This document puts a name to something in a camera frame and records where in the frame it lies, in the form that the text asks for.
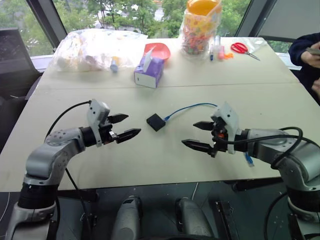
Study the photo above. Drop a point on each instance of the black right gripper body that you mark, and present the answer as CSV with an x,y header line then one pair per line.
x,y
221,147

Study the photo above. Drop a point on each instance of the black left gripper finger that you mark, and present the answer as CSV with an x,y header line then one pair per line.
x,y
118,118
128,135

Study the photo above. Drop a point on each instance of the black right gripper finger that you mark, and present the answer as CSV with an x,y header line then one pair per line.
x,y
198,145
203,125

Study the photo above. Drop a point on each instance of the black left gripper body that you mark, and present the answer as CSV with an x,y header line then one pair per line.
x,y
107,135

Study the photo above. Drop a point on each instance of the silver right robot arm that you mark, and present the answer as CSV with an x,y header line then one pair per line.
x,y
295,162

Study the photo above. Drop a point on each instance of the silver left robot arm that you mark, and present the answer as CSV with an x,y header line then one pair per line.
x,y
47,157

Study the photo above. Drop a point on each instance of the small black box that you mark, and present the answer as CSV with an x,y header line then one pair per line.
x,y
156,122

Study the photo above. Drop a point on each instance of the person's bare hand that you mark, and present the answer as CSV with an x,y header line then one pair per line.
x,y
317,87

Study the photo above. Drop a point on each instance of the person's hand holding phone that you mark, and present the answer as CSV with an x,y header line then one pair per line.
x,y
312,59

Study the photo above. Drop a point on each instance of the small blue bottle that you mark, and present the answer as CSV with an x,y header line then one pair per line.
x,y
114,66

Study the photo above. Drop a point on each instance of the purple tissue box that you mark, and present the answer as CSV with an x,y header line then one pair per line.
x,y
150,72

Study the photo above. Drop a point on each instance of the grey rounded robot leg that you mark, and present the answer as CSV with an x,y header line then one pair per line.
x,y
191,217
128,220

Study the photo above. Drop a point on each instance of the clear plastic bag of items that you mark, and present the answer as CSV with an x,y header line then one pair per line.
x,y
92,50

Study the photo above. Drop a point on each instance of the orange plastic clip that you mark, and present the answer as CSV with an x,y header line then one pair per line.
x,y
228,56

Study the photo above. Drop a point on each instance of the pink marker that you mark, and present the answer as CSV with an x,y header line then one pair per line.
x,y
221,53

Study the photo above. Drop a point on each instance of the red plastic bowl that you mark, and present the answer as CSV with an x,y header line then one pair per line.
x,y
160,50

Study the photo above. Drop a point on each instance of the clear plastic tube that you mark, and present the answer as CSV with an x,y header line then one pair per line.
x,y
217,41

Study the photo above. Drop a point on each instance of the candy jar with orange lid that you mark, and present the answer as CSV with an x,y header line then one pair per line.
x,y
197,32

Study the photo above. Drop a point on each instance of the crumpled clear plastic wrap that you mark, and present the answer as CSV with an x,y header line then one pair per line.
x,y
258,43

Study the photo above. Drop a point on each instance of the person's dark clothed body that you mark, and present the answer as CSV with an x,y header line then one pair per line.
x,y
306,77

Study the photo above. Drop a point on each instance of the black mesh office chair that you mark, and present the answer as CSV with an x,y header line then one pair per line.
x,y
12,57

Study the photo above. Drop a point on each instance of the person's dark blue sleeve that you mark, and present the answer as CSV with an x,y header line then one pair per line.
x,y
300,43

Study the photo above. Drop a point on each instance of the grey phone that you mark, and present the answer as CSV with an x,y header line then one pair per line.
x,y
314,51

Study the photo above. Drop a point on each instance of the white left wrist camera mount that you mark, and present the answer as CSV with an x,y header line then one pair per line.
x,y
96,112

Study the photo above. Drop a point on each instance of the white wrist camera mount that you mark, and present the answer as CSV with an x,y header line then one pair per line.
x,y
231,120
96,112

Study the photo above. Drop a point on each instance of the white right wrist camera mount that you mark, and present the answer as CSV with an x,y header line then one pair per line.
x,y
231,120

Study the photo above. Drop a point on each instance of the black table frame bar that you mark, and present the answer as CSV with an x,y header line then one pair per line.
x,y
257,184

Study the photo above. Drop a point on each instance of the dark window frame post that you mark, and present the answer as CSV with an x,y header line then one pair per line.
x,y
47,22
250,17

